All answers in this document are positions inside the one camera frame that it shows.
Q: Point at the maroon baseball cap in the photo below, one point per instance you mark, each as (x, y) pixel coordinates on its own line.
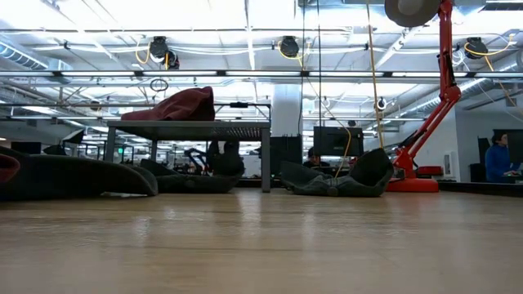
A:
(180, 106)
(8, 167)

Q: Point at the dark grey baseball cap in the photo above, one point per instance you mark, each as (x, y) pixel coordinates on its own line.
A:
(73, 175)
(367, 171)

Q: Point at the black cabinet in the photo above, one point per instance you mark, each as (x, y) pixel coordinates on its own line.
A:
(286, 155)

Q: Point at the black background equipment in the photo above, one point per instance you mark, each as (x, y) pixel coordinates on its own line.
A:
(224, 159)

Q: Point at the person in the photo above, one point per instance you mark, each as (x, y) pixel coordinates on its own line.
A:
(496, 161)
(314, 157)

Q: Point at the black monitor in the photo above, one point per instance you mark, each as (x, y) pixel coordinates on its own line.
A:
(515, 147)
(337, 141)

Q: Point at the black baseball cap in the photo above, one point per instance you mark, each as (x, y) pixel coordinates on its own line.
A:
(192, 183)

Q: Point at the grey perforated metal shelf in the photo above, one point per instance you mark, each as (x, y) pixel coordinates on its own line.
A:
(184, 130)

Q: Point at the red desk lamp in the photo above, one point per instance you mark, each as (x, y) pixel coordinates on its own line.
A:
(447, 94)

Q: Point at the black aluminium table frame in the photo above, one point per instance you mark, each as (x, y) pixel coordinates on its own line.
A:
(482, 188)

